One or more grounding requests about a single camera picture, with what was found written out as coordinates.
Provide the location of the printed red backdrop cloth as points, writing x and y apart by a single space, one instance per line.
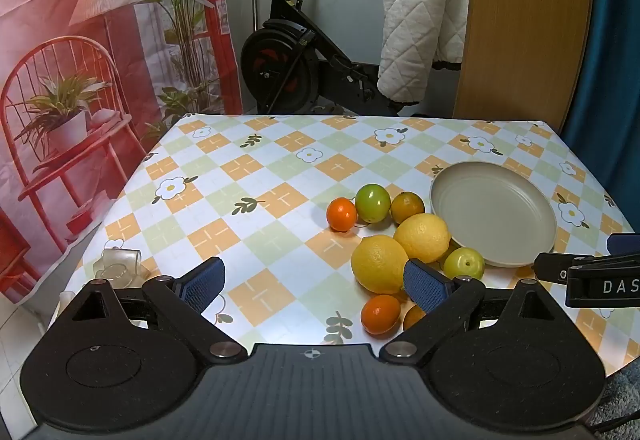
75 70

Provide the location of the dark orange tangerine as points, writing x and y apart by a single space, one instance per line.
407 206

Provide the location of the white quilted blanket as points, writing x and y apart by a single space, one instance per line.
415 30

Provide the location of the grey fuzzy rug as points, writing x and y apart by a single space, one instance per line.
620 400

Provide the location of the black exercise bike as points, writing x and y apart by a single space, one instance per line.
285 65

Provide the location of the yellow lemon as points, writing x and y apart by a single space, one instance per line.
377 264
422 237

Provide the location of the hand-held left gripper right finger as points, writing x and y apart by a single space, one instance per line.
425 287

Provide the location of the checkered floral tablecloth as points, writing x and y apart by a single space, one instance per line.
280 170

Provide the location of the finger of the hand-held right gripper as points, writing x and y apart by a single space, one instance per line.
625 245
550 267

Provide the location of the bright orange tangerine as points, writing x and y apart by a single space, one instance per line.
341 214

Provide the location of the large green apple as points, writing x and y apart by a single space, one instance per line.
372 202

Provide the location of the small green apple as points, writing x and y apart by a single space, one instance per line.
464 264

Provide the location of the clear glass cup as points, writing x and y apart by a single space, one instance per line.
117 265

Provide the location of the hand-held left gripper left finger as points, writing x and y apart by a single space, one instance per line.
200 287

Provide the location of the teal curtain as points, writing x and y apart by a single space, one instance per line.
610 70

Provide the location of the beige round plate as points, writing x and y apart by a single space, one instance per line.
492 215

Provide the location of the wooden board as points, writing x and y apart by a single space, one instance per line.
525 20

